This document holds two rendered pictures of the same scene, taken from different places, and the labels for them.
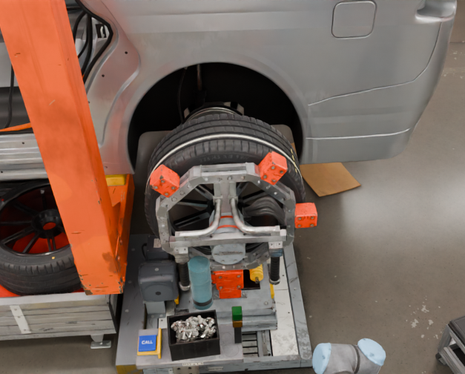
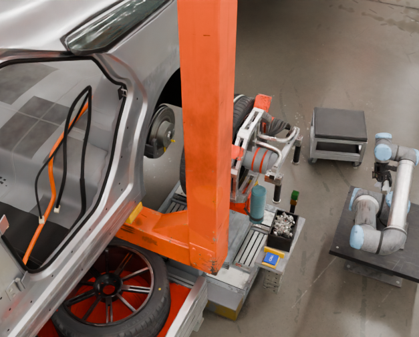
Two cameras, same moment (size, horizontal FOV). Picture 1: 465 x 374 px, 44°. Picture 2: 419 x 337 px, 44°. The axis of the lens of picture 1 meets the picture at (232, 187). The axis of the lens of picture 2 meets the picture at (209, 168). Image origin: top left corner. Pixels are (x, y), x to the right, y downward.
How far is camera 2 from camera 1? 227 cm
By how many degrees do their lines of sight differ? 45
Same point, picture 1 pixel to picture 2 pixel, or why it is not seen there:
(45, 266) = (164, 297)
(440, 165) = not seen: hidden behind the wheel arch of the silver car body
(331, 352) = (386, 145)
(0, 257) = (131, 326)
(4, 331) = not seen: outside the picture
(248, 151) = (248, 102)
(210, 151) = (239, 116)
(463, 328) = (323, 132)
